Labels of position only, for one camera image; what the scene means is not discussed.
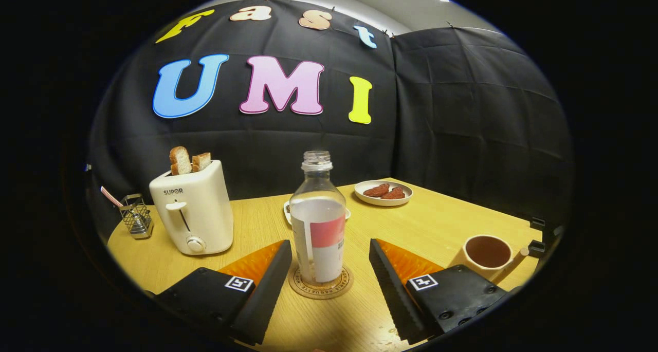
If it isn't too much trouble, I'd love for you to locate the metal wire basket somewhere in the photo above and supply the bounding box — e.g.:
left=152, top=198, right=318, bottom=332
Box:
left=119, top=193, right=154, bottom=239

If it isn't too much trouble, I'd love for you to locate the white toaster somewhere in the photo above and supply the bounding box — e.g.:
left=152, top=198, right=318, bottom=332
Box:
left=149, top=160, right=234, bottom=255

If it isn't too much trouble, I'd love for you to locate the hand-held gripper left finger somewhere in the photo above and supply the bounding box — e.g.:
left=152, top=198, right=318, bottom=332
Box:
left=154, top=239, right=294, bottom=346

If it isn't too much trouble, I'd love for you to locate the red striped straw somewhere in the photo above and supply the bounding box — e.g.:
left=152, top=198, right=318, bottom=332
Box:
left=100, top=186, right=124, bottom=208

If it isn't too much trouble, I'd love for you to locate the white plate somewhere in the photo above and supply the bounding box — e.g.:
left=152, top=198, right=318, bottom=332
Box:
left=354, top=180, right=413, bottom=207

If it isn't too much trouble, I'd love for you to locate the small white dish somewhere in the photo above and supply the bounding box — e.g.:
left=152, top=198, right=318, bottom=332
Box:
left=283, top=200, right=351, bottom=225

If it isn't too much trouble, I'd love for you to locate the wooden table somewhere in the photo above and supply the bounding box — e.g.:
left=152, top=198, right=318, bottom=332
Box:
left=107, top=177, right=545, bottom=352

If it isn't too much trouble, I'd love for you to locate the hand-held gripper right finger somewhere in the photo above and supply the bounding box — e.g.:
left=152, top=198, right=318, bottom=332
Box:
left=369, top=238, right=515, bottom=345

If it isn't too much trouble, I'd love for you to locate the beige cup with wooden handle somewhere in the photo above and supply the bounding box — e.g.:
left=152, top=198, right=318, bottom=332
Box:
left=463, top=234, right=530, bottom=283

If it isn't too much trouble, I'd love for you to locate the round cork coaster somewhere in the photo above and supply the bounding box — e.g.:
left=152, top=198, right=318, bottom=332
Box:
left=288, top=262, right=354, bottom=300

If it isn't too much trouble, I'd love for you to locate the clear juice bottle red label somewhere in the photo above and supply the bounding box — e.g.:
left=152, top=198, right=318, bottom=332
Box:
left=289, top=151, right=347, bottom=284

